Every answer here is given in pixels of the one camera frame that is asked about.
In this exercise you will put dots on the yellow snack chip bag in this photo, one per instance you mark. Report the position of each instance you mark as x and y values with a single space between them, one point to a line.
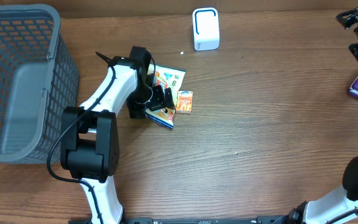
168 78

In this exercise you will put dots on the grey plastic mesh basket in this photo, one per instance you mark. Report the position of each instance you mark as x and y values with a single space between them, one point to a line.
38 80

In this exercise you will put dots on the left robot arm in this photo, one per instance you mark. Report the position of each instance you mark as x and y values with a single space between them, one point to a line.
89 142

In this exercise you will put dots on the white barcode scanner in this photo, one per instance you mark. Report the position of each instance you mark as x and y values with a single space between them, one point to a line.
206 34

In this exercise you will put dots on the orange small packet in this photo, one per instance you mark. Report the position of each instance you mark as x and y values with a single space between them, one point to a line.
184 102

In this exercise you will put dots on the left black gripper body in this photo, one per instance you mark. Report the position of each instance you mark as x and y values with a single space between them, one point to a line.
146 98

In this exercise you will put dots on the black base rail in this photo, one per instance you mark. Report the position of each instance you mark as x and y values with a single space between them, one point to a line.
257 220

